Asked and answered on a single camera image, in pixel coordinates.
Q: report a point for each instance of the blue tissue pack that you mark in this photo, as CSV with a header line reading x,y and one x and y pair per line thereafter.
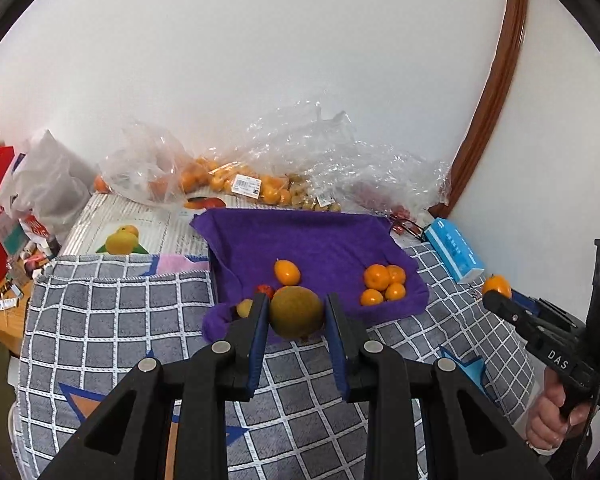
x,y
452,247

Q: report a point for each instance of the white fruit-printed sheet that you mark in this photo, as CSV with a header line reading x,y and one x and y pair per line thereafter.
x,y
170,230

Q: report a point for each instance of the yellow-green round fruit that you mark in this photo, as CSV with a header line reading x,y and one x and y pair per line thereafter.
x,y
296,317
245,307

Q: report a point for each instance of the black eyeglasses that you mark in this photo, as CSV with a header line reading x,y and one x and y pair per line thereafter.
x,y
415,230

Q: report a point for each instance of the wooden nightstand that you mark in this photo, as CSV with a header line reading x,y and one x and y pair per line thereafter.
x,y
5,325

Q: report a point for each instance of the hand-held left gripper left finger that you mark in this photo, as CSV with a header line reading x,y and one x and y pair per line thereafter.
x,y
260,340

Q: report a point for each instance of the crumpled clear plastic bag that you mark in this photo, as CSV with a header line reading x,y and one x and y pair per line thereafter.
x,y
360,160

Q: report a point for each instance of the purple towel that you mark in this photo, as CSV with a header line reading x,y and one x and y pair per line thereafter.
x,y
330,245

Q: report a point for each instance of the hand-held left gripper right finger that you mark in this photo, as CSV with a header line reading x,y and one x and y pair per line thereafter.
x,y
337,350

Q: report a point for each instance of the grey checked blanket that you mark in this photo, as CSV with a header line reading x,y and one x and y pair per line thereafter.
x,y
105,320

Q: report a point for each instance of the cluster of small bottles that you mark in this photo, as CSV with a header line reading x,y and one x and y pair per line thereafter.
x,y
32,260

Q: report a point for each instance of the pack of yellow-green fruits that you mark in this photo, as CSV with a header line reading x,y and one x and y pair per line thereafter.
x,y
305,195

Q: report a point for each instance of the red cherry tomato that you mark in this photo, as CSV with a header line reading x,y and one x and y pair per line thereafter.
x,y
265,289

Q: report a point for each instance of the grey-white plastic bag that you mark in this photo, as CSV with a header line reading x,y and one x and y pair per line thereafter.
x,y
45,185

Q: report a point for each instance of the bag of red cherry tomatoes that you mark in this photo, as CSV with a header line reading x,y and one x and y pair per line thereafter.
x,y
375,195

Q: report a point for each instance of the clear bag of oranges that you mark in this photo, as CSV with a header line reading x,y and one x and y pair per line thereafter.
x,y
150,180

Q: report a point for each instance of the labelled pack of small oranges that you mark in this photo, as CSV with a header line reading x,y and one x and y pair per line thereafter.
x,y
220,177

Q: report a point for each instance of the small white tube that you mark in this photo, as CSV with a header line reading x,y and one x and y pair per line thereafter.
x,y
5,303

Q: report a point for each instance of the brown wooden door frame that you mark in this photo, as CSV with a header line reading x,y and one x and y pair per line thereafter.
x,y
500,85

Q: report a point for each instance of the small mandarin orange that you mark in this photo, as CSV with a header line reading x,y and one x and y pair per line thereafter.
x,y
286,271

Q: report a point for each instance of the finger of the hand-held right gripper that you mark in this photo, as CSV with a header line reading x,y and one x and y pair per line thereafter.
x,y
510,312
525,302

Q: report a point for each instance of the person's right hand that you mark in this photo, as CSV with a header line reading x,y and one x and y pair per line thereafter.
x,y
542,420

